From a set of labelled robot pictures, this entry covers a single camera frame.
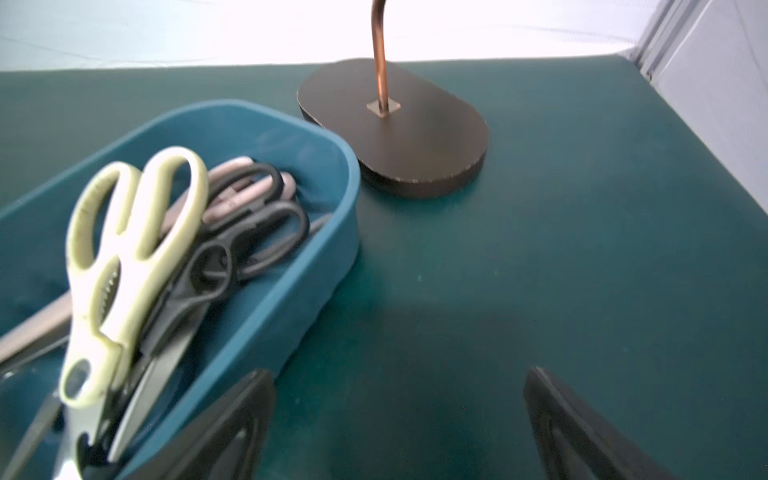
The pink kitchen scissors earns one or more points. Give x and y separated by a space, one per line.
48 329

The dark oval stand base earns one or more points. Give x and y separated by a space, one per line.
431 143

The copper hook stand rod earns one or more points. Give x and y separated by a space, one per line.
377 19

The large black handled scissors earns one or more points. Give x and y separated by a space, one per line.
227 253

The cream kitchen scissors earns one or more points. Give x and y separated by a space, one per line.
129 230

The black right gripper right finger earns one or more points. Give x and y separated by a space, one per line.
574 441

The blue plastic storage box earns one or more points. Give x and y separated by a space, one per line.
258 327

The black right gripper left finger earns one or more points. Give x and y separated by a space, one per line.
224 441

